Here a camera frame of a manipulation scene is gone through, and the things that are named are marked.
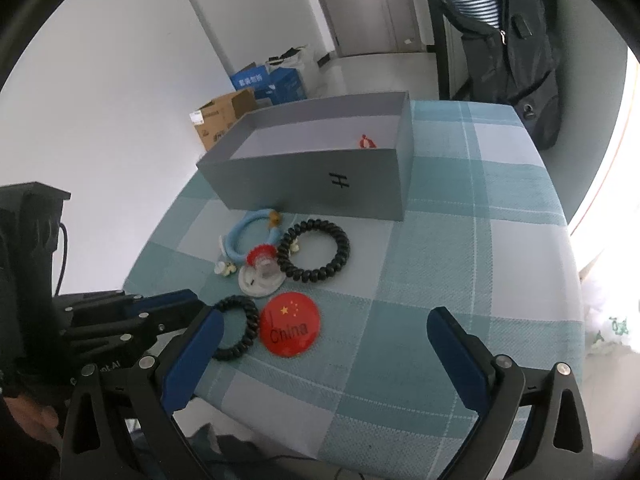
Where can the white floral cloth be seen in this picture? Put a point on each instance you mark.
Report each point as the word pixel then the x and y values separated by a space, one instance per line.
pixel 612 310

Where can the white plastic bag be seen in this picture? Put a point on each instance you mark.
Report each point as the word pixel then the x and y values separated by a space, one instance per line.
pixel 305 67

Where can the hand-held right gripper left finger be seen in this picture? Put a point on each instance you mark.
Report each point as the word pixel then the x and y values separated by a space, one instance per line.
pixel 199 352

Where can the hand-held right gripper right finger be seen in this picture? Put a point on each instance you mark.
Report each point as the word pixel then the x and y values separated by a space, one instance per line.
pixel 457 355

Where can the small red ornament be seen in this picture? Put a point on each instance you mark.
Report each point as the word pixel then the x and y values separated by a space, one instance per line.
pixel 367 142

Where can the grey door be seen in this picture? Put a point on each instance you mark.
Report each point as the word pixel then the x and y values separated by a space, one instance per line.
pixel 370 5

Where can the dark jacket with striped shirt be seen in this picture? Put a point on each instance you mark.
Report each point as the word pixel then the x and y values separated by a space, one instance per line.
pixel 525 50

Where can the red round badge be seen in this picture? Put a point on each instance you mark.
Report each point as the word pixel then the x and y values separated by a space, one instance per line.
pixel 292 327

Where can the teal checked tablecloth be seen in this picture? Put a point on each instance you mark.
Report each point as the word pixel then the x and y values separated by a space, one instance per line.
pixel 450 200

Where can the person's left hand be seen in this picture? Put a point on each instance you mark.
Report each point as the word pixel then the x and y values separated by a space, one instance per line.
pixel 27 415

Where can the small white bead earring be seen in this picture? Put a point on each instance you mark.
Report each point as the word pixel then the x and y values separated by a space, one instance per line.
pixel 296 246

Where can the large blue box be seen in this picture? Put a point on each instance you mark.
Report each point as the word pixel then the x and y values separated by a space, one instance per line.
pixel 285 85

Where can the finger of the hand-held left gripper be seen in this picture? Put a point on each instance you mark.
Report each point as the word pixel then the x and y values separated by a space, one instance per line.
pixel 115 332
pixel 165 301

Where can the white flower earring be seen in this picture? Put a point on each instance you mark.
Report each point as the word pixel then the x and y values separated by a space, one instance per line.
pixel 227 268

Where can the brown cardboard box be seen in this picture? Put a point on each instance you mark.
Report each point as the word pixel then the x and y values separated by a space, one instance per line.
pixel 220 120

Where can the grey cardboard box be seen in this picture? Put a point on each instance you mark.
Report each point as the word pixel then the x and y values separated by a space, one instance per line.
pixel 300 180

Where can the small blue box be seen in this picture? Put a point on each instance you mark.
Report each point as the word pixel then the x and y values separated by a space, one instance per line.
pixel 247 80

